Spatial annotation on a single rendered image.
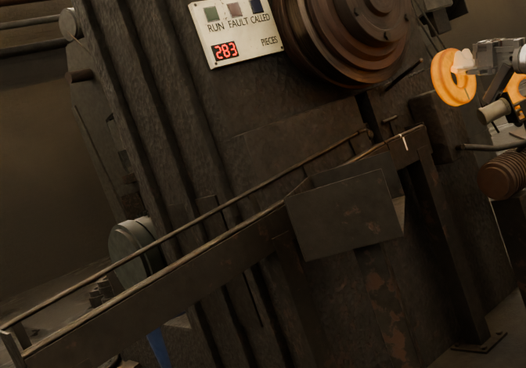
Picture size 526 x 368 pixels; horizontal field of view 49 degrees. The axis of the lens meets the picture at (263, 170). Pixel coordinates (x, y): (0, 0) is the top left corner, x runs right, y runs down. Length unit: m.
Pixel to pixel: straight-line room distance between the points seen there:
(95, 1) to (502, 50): 1.25
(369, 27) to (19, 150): 6.26
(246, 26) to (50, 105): 6.23
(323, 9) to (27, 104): 6.31
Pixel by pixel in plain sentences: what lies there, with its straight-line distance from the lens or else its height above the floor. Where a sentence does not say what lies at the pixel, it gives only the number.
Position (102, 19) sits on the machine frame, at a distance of 2.02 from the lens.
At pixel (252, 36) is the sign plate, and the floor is 1.12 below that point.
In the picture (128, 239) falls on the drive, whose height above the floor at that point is 0.61.
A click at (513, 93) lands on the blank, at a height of 0.70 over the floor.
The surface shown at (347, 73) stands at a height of 0.93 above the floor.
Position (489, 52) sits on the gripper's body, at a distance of 1.58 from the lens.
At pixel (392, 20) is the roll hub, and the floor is 1.03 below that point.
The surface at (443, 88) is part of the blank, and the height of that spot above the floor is 0.81.
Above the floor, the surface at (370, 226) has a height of 0.62.
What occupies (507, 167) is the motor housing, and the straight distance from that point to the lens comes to 1.93.
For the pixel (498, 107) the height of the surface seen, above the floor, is 0.68.
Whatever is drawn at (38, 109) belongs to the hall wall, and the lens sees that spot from 7.72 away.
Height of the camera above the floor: 0.87
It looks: 4 degrees down
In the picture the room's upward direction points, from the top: 19 degrees counter-clockwise
